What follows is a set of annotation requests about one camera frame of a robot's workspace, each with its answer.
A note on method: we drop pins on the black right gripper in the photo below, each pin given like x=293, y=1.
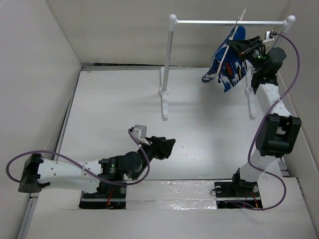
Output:
x=244, y=47

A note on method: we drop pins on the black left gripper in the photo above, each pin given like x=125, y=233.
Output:
x=159, y=146

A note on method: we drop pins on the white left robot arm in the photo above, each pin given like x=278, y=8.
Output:
x=92, y=176

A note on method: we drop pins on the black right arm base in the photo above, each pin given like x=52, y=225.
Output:
x=236, y=193

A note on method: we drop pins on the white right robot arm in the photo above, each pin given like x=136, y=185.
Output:
x=278, y=130

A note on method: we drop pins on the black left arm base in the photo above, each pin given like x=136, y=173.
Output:
x=108, y=197

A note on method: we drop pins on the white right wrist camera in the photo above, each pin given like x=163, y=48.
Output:
x=269, y=36

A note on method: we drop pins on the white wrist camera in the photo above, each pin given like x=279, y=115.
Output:
x=269, y=36
x=139, y=133

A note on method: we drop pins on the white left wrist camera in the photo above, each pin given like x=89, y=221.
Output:
x=139, y=133

